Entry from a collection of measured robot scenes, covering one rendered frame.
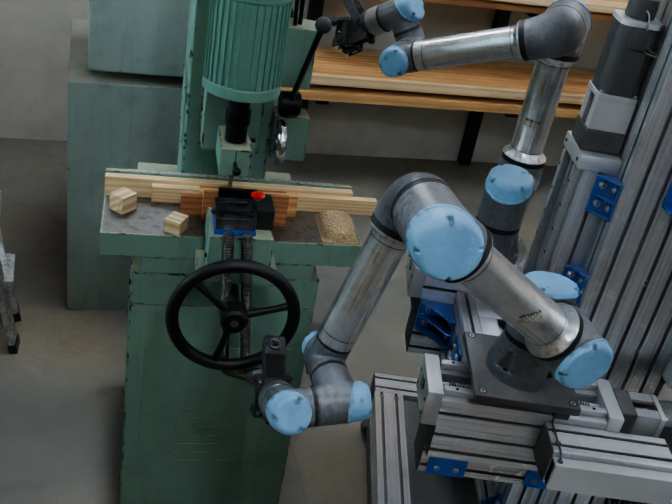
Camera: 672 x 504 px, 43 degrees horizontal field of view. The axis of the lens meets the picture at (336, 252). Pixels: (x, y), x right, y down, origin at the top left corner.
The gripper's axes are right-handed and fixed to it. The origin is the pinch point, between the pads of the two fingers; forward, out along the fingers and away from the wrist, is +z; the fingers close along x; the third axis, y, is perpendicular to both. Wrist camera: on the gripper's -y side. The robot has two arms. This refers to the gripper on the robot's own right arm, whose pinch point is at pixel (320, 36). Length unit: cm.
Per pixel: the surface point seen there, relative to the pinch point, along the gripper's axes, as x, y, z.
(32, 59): 6, -54, 205
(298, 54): -24.6, 21.0, -19.1
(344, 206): -6, 55, -21
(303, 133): -13.9, 36.4, -11.5
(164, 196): -43, 59, 3
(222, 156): -40, 51, -13
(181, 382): -25, 101, 14
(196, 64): -42.4, 26.0, -2.5
